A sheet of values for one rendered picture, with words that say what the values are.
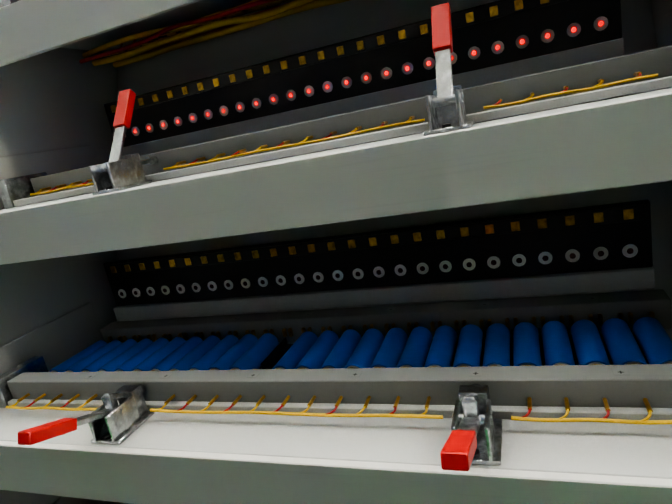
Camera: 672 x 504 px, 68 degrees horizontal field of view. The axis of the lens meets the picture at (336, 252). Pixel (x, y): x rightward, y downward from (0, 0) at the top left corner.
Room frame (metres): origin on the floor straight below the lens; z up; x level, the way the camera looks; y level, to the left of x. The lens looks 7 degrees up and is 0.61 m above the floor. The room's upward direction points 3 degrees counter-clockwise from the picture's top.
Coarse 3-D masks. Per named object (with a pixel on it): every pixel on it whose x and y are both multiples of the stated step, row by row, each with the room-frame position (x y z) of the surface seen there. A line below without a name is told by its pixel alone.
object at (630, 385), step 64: (64, 384) 0.45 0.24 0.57; (128, 384) 0.42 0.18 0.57; (192, 384) 0.40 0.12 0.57; (256, 384) 0.38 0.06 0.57; (320, 384) 0.36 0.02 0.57; (384, 384) 0.34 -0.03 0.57; (448, 384) 0.33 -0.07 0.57; (512, 384) 0.31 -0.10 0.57; (576, 384) 0.30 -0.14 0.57; (640, 384) 0.29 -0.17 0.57
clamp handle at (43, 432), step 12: (108, 396) 0.38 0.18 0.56; (108, 408) 0.39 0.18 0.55; (60, 420) 0.35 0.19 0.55; (72, 420) 0.35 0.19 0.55; (84, 420) 0.36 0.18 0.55; (24, 432) 0.32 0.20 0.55; (36, 432) 0.33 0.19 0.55; (48, 432) 0.33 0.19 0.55; (60, 432) 0.34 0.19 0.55; (24, 444) 0.32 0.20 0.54
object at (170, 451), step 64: (64, 320) 0.55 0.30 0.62; (0, 384) 0.47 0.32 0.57; (0, 448) 0.42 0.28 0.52; (64, 448) 0.39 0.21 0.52; (128, 448) 0.37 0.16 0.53; (192, 448) 0.36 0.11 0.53; (256, 448) 0.34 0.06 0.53; (320, 448) 0.33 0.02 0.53; (384, 448) 0.32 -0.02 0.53; (512, 448) 0.29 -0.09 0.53; (576, 448) 0.28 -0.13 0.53; (640, 448) 0.28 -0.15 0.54
